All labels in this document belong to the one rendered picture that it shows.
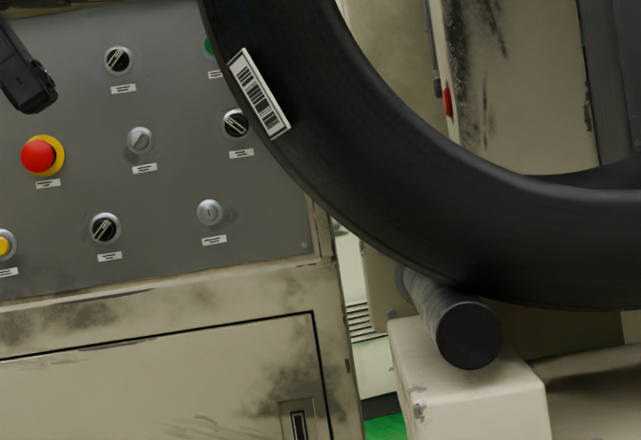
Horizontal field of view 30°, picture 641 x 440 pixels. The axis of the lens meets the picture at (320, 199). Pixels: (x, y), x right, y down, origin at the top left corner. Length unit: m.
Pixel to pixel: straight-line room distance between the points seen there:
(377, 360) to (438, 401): 3.59
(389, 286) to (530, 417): 0.36
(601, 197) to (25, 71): 0.42
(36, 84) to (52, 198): 0.60
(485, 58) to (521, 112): 0.06
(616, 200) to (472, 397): 0.16
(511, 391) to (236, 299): 0.67
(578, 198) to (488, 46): 0.40
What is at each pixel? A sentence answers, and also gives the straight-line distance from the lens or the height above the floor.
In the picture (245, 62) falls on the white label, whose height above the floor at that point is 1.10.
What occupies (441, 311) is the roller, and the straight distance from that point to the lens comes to 0.82.
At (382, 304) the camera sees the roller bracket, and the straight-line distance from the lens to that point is 1.14.
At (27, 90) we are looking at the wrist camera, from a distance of 0.91.
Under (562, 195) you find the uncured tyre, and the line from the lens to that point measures 0.79.
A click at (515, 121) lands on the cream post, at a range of 1.17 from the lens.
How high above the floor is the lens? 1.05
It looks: 3 degrees down
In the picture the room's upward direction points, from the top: 9 degrees counter-clockwise
